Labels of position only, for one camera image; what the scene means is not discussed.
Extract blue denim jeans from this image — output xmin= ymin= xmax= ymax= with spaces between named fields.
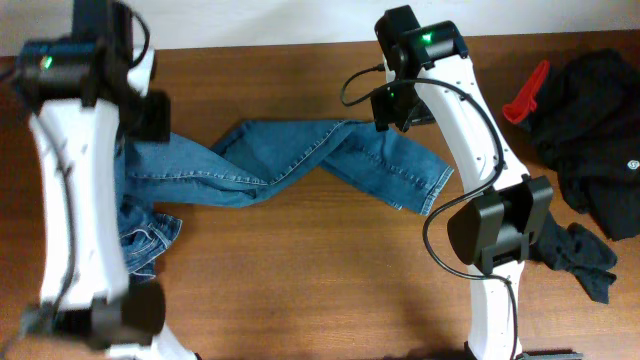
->
xmin=114 ymin=120 xmax=454 ymax=283

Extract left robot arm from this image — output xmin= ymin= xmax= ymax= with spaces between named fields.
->
xmin=1 ymin=1 xmax=193 ymax=359

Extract dark grey cloth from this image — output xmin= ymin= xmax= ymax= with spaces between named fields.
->
xmin=529 ymin=213 xmax=618 ymax=304

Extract black garment with red trim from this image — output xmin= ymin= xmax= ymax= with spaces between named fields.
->
xmin=502 ymin=49 xmax=639 ymax=241

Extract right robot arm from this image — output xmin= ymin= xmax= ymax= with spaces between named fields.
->
xmin=370 ymin=5 xmax=580 ymax=359

